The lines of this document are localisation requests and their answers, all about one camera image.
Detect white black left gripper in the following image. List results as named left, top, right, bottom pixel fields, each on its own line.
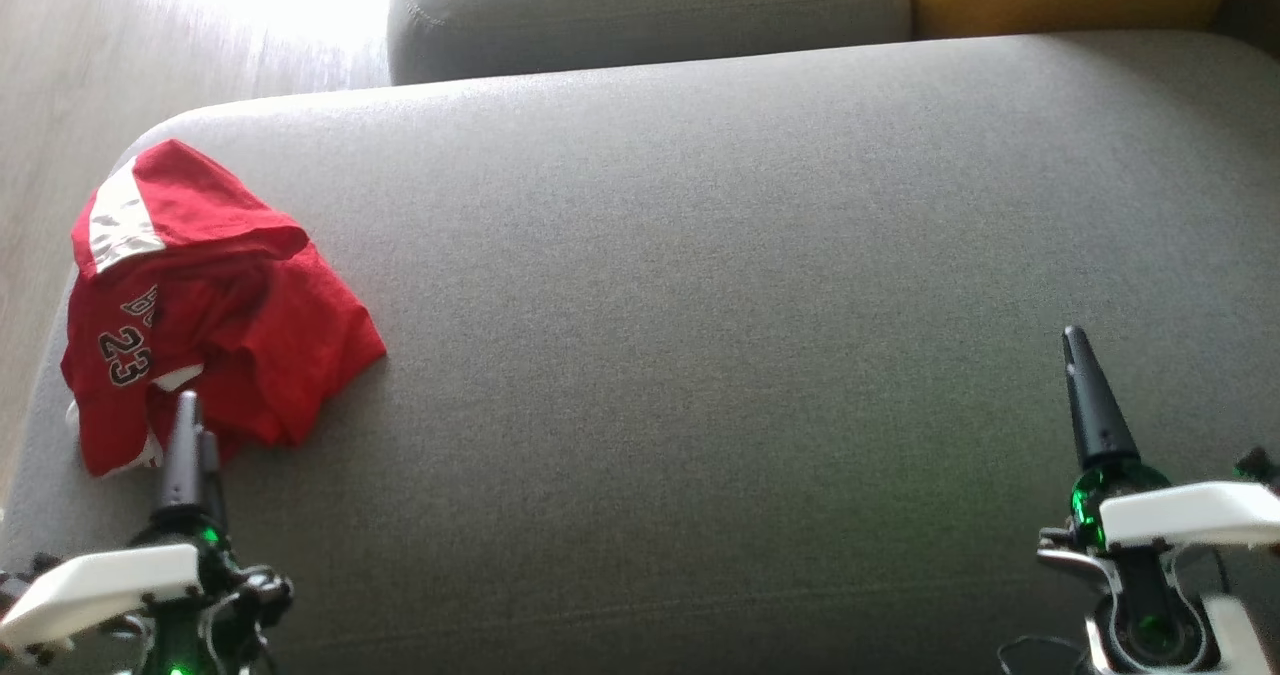
left=0, top=390, right=293, bottom=658

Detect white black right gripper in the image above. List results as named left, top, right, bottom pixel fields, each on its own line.
left=1062, top=325, right=1280, bottom=552

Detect red basketball shorts white stripes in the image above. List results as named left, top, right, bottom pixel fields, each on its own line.
left=60, top=138, right=388, bottom=456

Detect large grey sofa seat cushion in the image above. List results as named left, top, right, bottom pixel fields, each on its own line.
left=0, top=30, right=1280, bottom=675

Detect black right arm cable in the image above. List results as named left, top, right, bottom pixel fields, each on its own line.
left=998, top=633, right=1093, bottom=675

